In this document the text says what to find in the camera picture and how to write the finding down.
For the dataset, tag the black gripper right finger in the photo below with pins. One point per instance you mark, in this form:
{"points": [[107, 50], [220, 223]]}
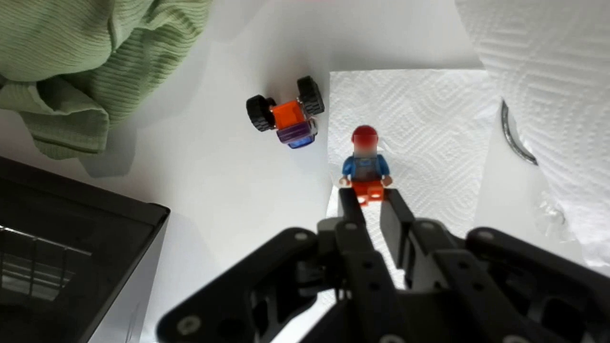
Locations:
{"points": [[448, 296]]}

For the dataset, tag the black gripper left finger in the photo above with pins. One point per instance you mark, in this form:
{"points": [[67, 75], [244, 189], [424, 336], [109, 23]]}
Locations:
{"points": [[368, 307]]}

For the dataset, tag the orange dice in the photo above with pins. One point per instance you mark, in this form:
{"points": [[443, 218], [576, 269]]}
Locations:
{"points": [[368, 191]]}

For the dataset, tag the white paper towel sheet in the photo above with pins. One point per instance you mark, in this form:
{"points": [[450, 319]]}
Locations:
{"points": [[435, 126]]}

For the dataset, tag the white paper towel roll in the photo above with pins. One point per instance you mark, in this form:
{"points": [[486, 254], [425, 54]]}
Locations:
{"points": [[551, 63]]}

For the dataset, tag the toy figure with red cap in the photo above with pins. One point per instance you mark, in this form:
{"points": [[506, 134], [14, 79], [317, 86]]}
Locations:
{"points": [[364, 164]]}

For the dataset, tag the toy car with black wheels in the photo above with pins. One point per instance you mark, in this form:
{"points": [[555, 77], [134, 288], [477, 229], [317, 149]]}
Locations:
{"points": [[292, 121]]}

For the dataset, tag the black toaster oven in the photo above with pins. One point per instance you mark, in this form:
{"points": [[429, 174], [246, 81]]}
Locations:
{"points": [[77, 263]]}

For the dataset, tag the green cloth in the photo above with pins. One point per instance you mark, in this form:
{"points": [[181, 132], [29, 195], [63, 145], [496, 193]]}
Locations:
{"points": [[73, 69]]}

